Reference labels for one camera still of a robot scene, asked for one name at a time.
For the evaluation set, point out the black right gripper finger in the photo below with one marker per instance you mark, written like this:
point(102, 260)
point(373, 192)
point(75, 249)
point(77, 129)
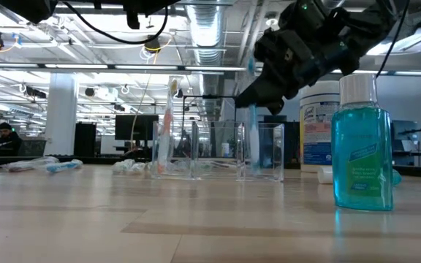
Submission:
point(269, 89)

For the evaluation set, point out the blue toothbrush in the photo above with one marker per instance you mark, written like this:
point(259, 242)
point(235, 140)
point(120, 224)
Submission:
point(62, 167)
point(254, 139)

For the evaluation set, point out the orange toothbrush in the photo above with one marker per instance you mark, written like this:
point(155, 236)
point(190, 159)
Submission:
point(166, 128)

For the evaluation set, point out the toothbrushes compartment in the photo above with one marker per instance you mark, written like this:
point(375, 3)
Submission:
point(27, 165)

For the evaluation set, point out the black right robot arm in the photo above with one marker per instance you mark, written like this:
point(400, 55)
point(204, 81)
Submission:
point(364, 22)

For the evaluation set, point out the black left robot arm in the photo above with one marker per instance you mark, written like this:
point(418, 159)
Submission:
point(24, 9)

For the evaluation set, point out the white yellow Lysol wipes canister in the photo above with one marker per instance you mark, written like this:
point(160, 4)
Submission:
point(314, 146)

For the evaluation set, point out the small white bottle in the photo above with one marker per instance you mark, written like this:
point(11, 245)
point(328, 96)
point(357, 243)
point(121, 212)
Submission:
point(225, 150)

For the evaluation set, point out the clear acrylic organizer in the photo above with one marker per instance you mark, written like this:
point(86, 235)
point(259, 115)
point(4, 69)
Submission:
point(228, 177)

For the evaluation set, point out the black monitor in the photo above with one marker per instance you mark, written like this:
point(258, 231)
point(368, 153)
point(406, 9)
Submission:
point(130, 128)

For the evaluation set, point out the large teal mouthwash bottle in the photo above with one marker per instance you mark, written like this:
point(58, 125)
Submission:
point(362, 164)

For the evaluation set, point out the white square pillar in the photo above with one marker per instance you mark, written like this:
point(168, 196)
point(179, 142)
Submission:
point(60, 117)

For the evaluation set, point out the grey monitor screen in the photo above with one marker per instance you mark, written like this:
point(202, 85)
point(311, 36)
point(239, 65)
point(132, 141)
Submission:
point(404, 146)

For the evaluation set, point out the person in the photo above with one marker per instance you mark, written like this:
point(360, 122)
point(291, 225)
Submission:
point(9, 140)

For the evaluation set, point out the black overhead camera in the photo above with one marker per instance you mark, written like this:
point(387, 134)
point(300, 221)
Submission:
point(152, 44)

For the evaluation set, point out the silver ventilation duct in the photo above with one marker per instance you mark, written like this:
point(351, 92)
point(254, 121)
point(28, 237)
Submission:
point(207, 36)

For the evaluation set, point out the overhead frame light bar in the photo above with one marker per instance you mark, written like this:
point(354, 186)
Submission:
point(13, 65)

